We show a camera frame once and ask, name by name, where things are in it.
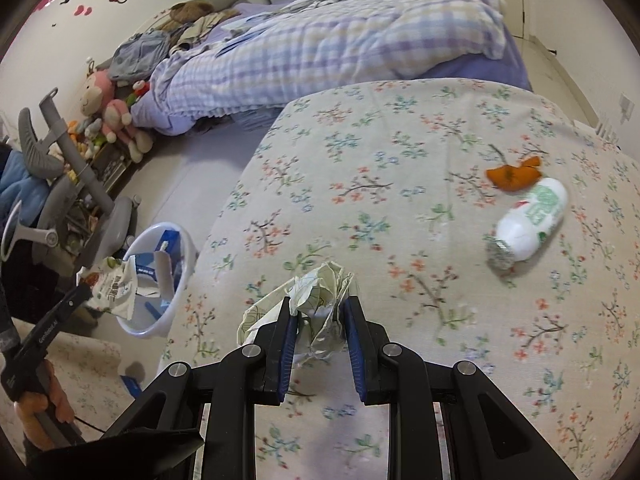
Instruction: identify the white snack packet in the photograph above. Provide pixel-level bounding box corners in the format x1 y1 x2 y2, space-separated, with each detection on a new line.
82 256 138 321

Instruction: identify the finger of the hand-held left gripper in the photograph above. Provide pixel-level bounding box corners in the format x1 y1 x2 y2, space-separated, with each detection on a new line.
70 269 103 313

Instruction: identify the pink monkey plush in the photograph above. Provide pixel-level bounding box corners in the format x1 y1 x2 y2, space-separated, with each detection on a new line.
80 70 153 163

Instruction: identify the blue flat box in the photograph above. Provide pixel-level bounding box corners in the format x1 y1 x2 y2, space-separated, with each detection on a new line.
120 372 146 398

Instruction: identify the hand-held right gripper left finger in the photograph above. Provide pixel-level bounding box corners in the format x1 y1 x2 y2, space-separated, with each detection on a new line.
100 296 301 480

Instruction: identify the paper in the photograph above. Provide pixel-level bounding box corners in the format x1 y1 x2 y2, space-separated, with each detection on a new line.
237 261 358 366

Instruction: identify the beige garment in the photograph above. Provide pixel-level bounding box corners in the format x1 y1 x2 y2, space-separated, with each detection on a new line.
175 10 241 47

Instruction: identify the grey study chair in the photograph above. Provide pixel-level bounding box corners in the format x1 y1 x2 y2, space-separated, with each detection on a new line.
0 87 138 271

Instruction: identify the brown teddy bear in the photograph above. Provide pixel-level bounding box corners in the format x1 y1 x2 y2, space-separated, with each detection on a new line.
160 0 216 36

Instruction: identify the blue cloth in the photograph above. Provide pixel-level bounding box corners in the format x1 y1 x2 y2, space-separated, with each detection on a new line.
0 150 51 226

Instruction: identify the white bottle green label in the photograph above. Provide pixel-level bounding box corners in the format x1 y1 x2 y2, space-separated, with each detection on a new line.
484 177 571 273

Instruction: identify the orange peel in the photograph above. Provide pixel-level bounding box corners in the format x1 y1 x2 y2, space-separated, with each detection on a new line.
485 155 543 192

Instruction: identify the blue white carton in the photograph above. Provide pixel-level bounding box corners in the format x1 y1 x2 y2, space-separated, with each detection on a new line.
131 229 178 311

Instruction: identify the plaid blanket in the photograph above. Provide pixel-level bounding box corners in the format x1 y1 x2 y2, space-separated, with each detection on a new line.
150 0 508 121

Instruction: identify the white plastic bin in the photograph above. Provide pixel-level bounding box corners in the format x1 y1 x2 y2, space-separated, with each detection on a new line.
115 221 198 338

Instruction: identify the grey-blue garment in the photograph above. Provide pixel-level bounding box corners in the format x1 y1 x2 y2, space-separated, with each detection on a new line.
107 30 171 81

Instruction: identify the black garment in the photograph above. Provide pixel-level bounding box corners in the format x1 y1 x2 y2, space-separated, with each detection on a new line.
0 255 51 321

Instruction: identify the person's left hand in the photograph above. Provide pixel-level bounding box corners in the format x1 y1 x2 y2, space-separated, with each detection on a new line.
14 359 76 453

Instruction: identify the bed with checked blanket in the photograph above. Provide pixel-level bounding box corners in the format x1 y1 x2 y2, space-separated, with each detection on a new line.
132 0 533 136

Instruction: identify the floral seat cover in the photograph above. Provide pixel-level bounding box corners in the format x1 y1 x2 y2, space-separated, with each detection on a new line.
45 332 133 436

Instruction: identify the floral tablecloth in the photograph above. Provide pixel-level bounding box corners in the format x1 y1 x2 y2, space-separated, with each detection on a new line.
157 77 640 480

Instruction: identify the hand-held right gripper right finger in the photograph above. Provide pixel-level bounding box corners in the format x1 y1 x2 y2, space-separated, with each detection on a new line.
341 296 586 480

